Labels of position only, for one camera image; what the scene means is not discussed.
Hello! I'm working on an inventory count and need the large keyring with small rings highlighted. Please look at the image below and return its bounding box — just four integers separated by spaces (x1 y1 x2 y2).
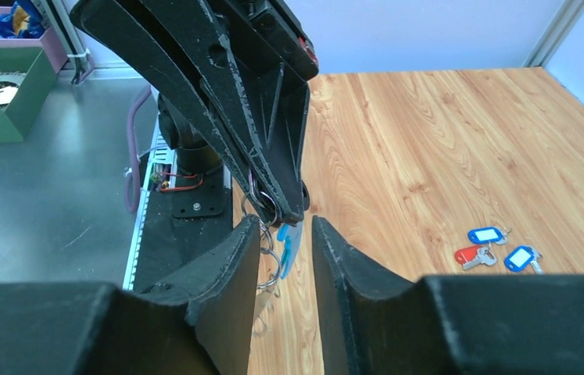
239 170 305 338

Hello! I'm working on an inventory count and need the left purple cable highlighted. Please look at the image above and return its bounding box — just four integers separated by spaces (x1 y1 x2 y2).
124 85 154 214

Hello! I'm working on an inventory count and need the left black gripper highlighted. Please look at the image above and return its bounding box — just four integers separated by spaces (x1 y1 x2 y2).
70 1 319 224

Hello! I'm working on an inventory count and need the aluminium front rail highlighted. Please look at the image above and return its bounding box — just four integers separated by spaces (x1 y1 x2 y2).
122 120 172 291

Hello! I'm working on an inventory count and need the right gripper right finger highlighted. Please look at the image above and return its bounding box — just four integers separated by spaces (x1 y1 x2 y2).
312 216 584 374

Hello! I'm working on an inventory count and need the left aluminium corner post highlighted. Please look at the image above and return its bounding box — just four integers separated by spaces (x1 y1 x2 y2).
522 0 584 67

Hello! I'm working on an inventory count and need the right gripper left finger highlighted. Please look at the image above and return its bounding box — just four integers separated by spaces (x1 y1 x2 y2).
0 215 260 374

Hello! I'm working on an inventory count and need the blue tag key left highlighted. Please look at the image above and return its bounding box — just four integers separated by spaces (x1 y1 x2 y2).
467 226 511 245

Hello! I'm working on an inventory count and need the red tag key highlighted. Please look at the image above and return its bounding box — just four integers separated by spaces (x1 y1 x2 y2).
453 245 497 271

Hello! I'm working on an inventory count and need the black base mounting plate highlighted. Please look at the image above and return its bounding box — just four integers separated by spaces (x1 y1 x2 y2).
132 159 232 291

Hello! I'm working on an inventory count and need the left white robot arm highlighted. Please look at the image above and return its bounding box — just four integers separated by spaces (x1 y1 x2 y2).
70 1 319 225

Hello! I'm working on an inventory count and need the green pink box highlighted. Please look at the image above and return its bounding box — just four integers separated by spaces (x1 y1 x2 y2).
0 6 68 143

